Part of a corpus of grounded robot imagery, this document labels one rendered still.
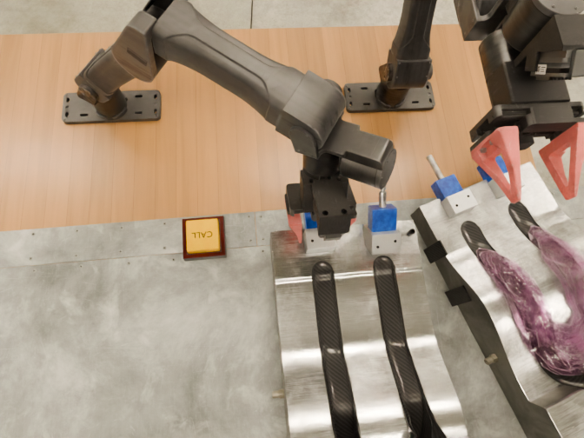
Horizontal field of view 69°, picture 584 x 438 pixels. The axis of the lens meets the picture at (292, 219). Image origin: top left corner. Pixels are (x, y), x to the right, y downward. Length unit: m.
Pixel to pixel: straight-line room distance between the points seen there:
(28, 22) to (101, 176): 1.53
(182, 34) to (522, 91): 0.39
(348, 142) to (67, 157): 0.62
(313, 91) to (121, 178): 0.51
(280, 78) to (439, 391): 0.52
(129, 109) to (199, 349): 0.51
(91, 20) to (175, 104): 1.37
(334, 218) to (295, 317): 0.23
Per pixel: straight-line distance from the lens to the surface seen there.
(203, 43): 0.56
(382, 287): 0.77
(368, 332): 0.75
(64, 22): 2.34
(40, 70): 1.12
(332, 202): 0.58
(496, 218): 0.91
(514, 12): 0.55
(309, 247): 0.72
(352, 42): 1.09
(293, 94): 0.53
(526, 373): 0.86
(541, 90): 0.55
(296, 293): 0.73
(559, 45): 0.49
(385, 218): 0.73
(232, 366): 0.81
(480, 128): 0.55
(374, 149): 0.56
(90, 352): 0.87
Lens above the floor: 1.61
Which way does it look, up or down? 72 degrees down
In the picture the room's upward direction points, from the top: 11 degrees clockwise
